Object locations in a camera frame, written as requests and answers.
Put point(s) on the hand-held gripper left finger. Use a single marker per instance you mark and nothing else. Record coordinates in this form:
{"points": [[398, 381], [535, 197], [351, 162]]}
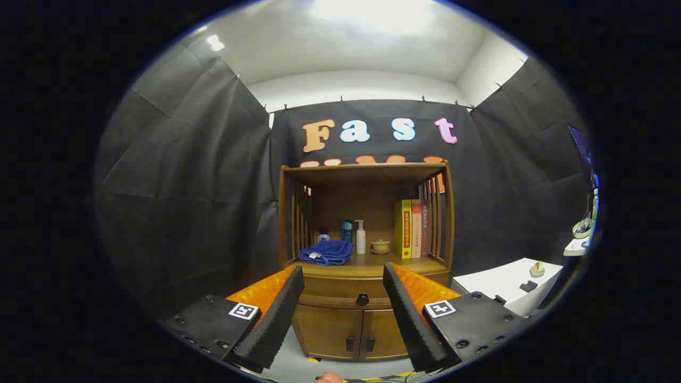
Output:
{"points": [[276, 319]]}

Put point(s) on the teal bottle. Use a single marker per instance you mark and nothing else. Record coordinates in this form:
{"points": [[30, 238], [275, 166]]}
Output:
{"points": [[347, 231]]}

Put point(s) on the wooden countertop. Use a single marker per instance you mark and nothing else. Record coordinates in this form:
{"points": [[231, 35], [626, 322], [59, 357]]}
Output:
{"points": [[367, 263]]}

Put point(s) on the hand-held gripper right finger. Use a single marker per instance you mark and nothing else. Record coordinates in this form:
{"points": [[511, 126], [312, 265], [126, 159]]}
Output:
{"points": [[409, 319]]}

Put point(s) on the yellow book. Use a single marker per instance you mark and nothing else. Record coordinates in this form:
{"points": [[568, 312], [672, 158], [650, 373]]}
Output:
{"points": [[404, 229]]}

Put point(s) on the small black block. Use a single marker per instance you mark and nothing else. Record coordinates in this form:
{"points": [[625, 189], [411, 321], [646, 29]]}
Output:
{"points": [[500, 299], [528, 286]]}

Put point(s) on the wooden cabinet door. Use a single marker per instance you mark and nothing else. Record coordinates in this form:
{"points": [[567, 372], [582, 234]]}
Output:
{"points": [[383, 332], [330, 332]]}

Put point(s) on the white pump bottle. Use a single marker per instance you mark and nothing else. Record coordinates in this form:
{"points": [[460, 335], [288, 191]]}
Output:
{"points": [[360, 242]]}

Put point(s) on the black backdrop cloth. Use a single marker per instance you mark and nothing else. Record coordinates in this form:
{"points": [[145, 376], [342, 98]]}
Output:
{"points": [[186, 186]]}

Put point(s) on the yellow-green tape roll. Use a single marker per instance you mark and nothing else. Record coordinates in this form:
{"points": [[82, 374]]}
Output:
{"points": [[537, 269]]}

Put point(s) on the small white blue-capped bottle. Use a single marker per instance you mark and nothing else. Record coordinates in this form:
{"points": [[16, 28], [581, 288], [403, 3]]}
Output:
{"points": [[323, 237]]}

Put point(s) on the white side table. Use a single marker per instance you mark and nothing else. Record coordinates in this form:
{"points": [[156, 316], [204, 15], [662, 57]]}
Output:
{"points": [[495, 279]]}

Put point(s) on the beige ceramic lidded cup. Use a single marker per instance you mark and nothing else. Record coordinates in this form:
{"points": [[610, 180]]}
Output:
{"points": [[380, 246]]}

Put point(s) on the wooden cabinet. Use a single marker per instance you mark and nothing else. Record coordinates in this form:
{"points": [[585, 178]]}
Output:
{"points": [[367, 175]]}

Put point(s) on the brown book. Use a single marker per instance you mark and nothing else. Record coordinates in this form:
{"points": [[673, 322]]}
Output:
{"points": [[426, 229]]}

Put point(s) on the blue folded towel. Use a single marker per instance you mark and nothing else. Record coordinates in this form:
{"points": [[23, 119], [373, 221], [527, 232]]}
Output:
{"points": [[327, 252]]}

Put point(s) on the orange book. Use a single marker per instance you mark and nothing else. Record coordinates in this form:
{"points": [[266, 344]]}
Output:
{"points": [[416, 229]]}

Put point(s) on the white and green object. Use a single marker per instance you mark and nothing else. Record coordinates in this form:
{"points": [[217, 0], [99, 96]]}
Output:
{"points": [[582, 229]]}

